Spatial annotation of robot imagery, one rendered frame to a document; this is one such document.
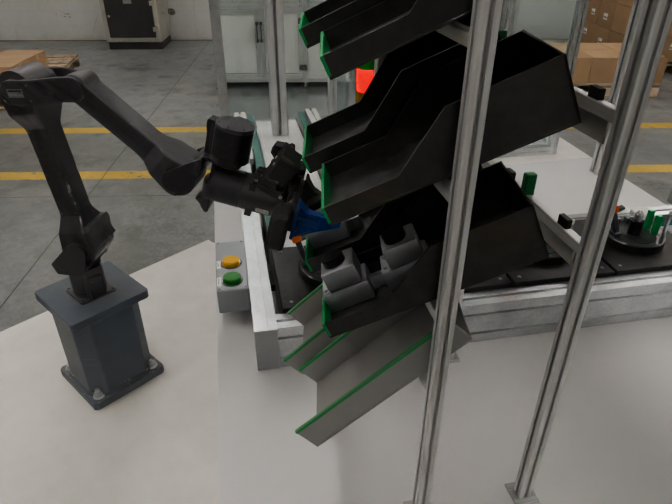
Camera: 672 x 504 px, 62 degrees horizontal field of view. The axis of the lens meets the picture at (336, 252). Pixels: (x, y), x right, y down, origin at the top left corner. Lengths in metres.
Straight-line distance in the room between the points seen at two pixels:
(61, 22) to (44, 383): 8.76
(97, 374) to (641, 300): 1.14
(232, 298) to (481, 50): 0.83
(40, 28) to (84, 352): 8.99
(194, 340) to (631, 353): 0.92
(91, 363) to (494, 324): 0.80
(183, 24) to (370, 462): 8.62
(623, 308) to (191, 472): 0.96
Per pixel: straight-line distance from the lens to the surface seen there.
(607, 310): 1.37
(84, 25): 9.68
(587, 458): 1.09
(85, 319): 1.03
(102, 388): 1.15
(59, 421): 1.16
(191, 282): 1.43
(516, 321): 1.26
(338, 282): 0.71
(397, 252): 0.69
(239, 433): 1.05
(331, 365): 0.91
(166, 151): 0.86
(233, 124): 0.82
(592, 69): 6.61
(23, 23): 10.02
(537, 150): 2.29
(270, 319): 1.11
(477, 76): 0.54
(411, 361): 0.74
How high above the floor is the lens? 1.64
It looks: 31 degrees down
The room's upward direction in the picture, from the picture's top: straight up
